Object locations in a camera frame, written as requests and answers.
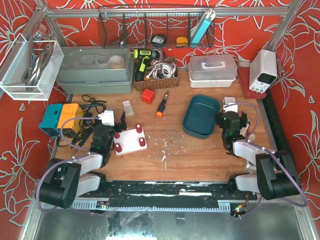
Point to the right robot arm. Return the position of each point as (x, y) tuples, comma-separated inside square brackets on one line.
[(275, 174)]

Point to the white translucent storage box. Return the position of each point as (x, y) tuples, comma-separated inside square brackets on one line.
[(212, 71)]

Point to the teal plastic tray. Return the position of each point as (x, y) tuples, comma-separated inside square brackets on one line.
[(200, 118)]

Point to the green black cordless drill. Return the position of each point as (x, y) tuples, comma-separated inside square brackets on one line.
[(144, 57)]

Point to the white work glove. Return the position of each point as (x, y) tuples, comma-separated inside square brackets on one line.
[(247, 131)]

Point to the teal white book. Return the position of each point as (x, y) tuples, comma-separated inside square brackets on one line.
[(201, 27)]

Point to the white bench power supply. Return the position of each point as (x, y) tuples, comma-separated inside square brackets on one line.
[(262, 71)]

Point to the white peg base plate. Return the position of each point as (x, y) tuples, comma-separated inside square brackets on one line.
[(129, 141)]

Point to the grey plastic storage box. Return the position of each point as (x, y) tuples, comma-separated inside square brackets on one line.
[(96, 70)]

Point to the wicker basket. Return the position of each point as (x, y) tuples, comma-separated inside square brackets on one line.
[(154, 84)]

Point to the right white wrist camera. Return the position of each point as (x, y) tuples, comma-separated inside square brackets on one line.
[(232, 107)]

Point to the yellow tape measure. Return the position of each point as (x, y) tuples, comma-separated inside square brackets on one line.
[(181, 42)]

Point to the clear acrylic bin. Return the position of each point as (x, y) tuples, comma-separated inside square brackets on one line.
[(30, 68)]

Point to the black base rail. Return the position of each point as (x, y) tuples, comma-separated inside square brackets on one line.
[(168, 194)]

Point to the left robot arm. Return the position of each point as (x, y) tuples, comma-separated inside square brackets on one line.
[(65, 180)]

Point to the orange black screwdriver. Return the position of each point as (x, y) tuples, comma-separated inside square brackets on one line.
[(162, 105)]

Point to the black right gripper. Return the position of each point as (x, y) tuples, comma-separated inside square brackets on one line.
[(243, 120)]

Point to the black tape measure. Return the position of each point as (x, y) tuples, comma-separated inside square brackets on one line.
[(158, 41)]

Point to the red cube block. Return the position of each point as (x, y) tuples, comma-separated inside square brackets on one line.
[(148, 96)]

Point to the white cube power adapter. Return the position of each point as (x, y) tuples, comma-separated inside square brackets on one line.
[(229, 100)]

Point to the yellow teal device box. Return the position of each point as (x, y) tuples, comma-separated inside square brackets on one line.
[(57, 114)]

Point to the large red spring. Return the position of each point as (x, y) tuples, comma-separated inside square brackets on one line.
[(142, 142)]

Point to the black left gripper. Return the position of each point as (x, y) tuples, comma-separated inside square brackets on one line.
[(119, 126)]

